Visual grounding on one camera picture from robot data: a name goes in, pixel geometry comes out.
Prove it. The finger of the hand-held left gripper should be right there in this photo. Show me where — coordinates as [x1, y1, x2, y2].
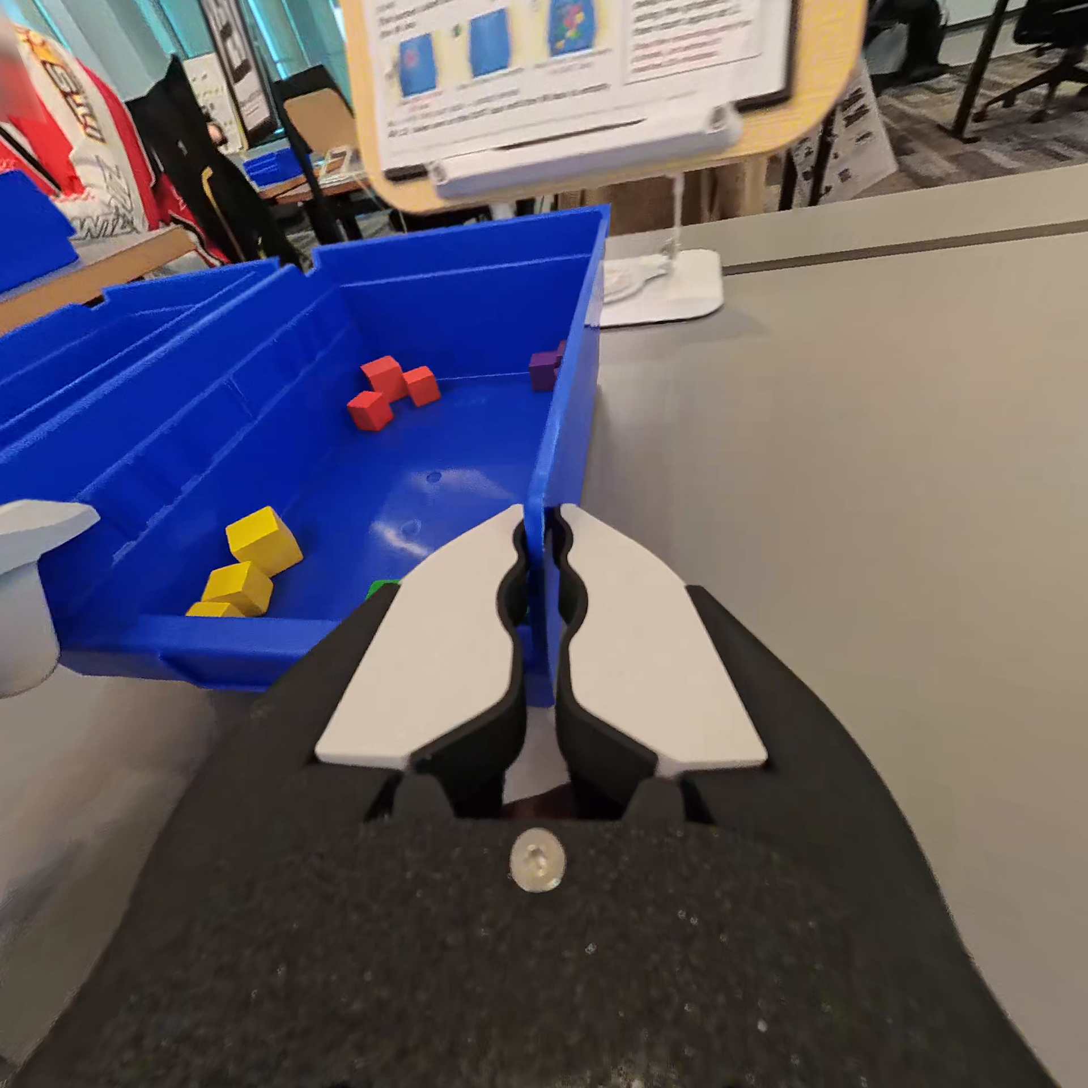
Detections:
[0, 500, 101, 700]

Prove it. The black table leg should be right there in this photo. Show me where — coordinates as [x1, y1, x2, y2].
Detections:
[939, 0, 1013, 141]

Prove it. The printed instruction sheet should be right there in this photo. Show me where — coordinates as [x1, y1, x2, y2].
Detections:
[361, 0, 792, 171]

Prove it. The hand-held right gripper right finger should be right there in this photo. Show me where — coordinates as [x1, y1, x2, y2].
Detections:
[548, 503, 770, 821]

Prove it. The black white marker sign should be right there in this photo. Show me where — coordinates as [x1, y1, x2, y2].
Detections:
[199, 0, 278, 150]

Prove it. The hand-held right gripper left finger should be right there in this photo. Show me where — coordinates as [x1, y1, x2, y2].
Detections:
[314, 503, 528, 821]

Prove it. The wooden display board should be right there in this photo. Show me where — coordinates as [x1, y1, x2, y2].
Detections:
[338, 0, 870, 214]

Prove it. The tan hanging coat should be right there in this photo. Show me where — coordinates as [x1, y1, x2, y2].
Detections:
[544, 157, 787, 239]

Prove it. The black framed tan panel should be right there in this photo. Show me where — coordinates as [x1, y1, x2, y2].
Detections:
[272, 63, 362, 248]

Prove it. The long wooden table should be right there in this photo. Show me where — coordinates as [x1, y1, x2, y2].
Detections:
[0, 225, 198, 334]

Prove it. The blue plastic bin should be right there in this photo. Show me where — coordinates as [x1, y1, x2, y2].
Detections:
[242, 151, 309, 188]
[0, 170, 79, 294]
[0, 204, 611, 694]

